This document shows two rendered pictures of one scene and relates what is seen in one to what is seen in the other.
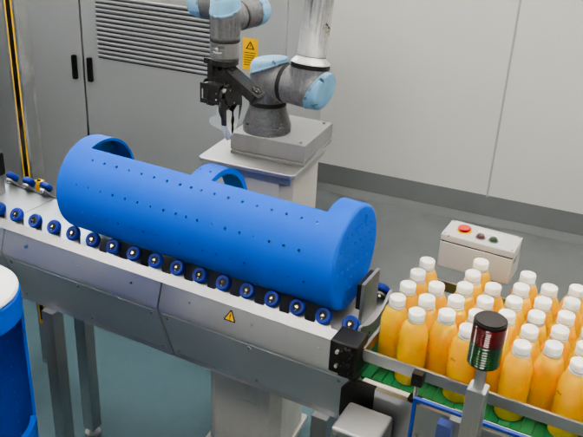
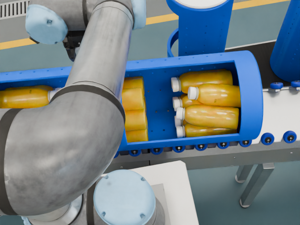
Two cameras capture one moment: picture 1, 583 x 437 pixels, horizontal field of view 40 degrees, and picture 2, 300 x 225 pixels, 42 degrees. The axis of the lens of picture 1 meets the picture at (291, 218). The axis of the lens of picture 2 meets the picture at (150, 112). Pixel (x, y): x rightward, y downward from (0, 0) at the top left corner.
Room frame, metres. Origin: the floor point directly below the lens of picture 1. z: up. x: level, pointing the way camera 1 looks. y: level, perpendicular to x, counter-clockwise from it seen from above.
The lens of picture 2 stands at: (2.58, 0.06, 2.20)
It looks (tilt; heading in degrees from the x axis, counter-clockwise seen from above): 62 degrees down; 155
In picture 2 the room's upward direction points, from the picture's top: 7 degrees counter-clockwise
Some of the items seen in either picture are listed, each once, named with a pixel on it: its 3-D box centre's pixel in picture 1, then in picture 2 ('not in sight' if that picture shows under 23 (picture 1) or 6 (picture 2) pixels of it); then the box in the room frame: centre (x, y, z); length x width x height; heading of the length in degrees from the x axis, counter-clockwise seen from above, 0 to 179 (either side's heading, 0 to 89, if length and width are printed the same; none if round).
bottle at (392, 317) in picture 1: (393, 333); not in sight; (1.60, -0.26, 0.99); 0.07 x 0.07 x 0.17
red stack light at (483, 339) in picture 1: (488, 331); not in sight; (1.26, -0.38, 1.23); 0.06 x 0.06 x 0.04
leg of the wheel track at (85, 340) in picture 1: (87, 365); (254, 185); (2.29, 0.70, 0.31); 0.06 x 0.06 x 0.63; 63
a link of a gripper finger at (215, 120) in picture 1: (219, 123); not in sight; (1.93, 0.20, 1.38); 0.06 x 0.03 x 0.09; 63
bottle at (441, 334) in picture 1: (441, 348); not in sight; (1.54, -0.37, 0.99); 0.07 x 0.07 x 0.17
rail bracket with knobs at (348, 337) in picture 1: (349, 353); not in sight; (1.55, -0.15, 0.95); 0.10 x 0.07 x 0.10; 153
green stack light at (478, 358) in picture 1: (485, 351); not in sight; (1.26, -0.38, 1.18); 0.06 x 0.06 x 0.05
